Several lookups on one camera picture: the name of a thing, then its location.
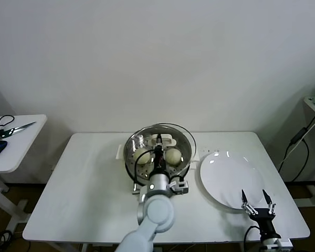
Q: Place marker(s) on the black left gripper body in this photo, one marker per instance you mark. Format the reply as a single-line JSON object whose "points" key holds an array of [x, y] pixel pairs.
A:
{"points": [[158, 157]]}

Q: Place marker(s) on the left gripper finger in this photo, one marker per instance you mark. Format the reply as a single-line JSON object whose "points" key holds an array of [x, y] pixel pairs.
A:
{"points": [[159, 138]]}

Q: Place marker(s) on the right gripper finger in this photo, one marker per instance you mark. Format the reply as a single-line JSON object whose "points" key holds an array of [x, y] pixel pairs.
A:
{"points": [[271, 208], [248, 208]]}

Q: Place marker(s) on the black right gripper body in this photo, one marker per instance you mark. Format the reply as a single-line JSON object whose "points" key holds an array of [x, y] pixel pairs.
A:
{"points": [[265, 220]]}

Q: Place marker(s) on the white steamed baozi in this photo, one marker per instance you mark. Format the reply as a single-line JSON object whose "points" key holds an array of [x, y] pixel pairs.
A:
{"points": [[173, 156], [143, 158]]}

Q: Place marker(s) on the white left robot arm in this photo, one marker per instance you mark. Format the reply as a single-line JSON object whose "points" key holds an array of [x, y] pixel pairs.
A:
{"points": [[157, 212]]}

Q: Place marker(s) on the stainless steel steamer basket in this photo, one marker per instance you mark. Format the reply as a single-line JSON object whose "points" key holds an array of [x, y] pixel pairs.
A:
{"points": [[130, 149]]}

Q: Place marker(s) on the white round plate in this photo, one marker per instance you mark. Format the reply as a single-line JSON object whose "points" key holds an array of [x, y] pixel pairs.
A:
{"points": [[225, 178]]}

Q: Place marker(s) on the white shelf table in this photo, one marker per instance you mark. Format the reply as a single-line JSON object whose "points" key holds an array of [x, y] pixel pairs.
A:
{"points": [[311, 103]]}

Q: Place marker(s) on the white side table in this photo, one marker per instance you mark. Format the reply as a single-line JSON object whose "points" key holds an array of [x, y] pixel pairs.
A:
{"points": [[29, 147]]}

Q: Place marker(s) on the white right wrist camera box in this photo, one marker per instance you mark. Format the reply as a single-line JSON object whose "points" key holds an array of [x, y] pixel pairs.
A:
{"points": [[278, 245]]}

